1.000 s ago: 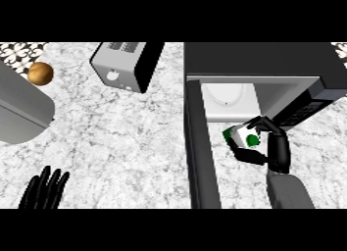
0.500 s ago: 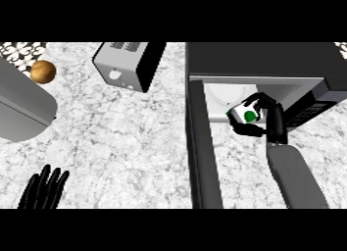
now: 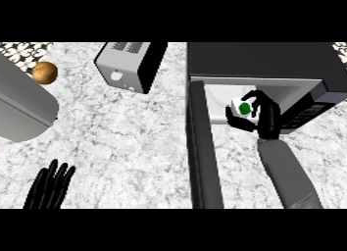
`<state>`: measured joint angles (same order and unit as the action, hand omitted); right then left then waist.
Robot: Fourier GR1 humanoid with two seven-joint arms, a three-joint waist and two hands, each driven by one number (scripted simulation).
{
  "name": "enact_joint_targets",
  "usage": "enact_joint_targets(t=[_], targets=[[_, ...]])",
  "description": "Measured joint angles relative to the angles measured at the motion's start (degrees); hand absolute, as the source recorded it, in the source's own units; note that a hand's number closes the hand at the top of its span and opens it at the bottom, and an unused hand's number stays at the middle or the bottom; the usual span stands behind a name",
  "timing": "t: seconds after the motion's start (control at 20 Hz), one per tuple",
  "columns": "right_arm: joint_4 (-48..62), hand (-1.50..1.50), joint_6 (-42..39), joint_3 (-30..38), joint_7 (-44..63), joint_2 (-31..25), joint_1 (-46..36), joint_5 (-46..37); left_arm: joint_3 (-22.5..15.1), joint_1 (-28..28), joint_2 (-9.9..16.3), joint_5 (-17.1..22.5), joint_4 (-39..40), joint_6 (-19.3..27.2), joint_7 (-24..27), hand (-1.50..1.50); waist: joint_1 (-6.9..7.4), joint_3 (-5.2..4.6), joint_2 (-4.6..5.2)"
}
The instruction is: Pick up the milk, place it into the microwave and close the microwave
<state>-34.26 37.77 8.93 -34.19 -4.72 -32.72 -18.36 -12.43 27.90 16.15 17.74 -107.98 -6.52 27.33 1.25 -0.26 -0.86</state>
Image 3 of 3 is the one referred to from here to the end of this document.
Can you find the brown potato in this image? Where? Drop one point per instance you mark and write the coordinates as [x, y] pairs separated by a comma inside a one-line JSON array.
[[45, 72]]

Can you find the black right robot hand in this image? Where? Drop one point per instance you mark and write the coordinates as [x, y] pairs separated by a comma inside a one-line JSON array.
[[268, 117]]

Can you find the dark grey microwave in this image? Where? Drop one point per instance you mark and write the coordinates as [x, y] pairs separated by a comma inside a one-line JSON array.
[[272, 76]]

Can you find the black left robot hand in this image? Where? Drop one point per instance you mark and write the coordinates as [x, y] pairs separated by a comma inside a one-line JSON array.
[[49, 189]]

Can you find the silver toaster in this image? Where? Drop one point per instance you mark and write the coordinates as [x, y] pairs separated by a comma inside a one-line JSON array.
[[130, 65]]

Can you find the large grey rounded appliance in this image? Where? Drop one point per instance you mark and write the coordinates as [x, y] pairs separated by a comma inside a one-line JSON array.
[[15, 101]]

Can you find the dark grey microwave door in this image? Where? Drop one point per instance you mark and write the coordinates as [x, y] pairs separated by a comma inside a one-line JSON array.
[[203, 147]]

